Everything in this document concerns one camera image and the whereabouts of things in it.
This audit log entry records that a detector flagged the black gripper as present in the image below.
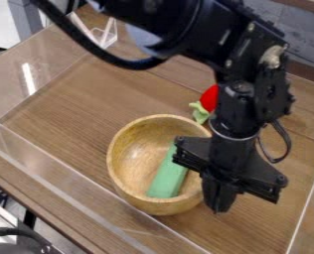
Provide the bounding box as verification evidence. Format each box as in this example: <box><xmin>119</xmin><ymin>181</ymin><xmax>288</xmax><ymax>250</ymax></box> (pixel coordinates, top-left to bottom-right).
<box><xmin>173</xmin><ymin>120</ymin><xmax>288</xmax><ymax>212</ymax></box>

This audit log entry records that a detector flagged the green rectangular stick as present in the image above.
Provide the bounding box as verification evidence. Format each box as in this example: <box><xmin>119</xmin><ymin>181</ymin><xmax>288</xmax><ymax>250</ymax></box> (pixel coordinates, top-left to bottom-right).
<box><xmin>146</xmin><ymin>144</ymin><xmax>188</xmax><ymax>198</ymax></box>

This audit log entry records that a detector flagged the brown wooden bowl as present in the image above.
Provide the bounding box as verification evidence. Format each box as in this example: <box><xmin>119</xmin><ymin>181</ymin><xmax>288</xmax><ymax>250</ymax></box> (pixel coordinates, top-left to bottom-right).
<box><xmin>106</xmin><ymin>114</ymin><xmax>212</xmax><ymax>216</ymax></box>

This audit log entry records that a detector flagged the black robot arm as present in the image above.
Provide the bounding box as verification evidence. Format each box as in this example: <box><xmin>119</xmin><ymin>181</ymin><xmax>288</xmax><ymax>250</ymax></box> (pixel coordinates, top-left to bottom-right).
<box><xmin>89</xmin><ymin>0</ymin><xmax>295</xmax><ymax>212</ymax></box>

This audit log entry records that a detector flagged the red toy strawberry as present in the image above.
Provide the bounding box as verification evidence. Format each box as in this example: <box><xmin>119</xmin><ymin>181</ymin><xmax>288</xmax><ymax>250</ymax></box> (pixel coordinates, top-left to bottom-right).
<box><xmin>189</xmin><ymin>84</ymin><xmax>220</xmax><ymax>124</ymax></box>

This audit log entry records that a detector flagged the black device at corner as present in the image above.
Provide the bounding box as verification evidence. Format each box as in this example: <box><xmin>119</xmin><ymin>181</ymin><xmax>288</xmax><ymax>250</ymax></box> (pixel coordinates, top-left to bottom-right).
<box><xmin>0</xmin><ymin>227</ymin><xmax>66</xmax><ymax>254</ymax></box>

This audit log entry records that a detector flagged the clear acrylic front wall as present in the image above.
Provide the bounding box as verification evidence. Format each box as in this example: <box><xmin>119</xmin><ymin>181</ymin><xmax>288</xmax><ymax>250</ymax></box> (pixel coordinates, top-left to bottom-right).
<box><xmin>0</xmin><ymin>125</ymin><xmax>209</xmax><ymax>254</ymax></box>

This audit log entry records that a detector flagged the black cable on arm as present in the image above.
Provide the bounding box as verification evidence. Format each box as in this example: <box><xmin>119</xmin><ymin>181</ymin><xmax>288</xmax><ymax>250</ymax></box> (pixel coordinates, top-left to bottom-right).
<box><xmin>31</xmin><ymin>0</ymin><xmax>170</xmax><ymax>71</ymax></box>

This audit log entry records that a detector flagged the clear acrylic corner bracket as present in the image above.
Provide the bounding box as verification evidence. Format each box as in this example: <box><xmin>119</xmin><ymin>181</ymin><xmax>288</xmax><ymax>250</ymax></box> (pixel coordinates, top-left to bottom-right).
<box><xmin>70</xmin><ymin>12</ymin><xmax>118</xmax><ymax>50</ymax></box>

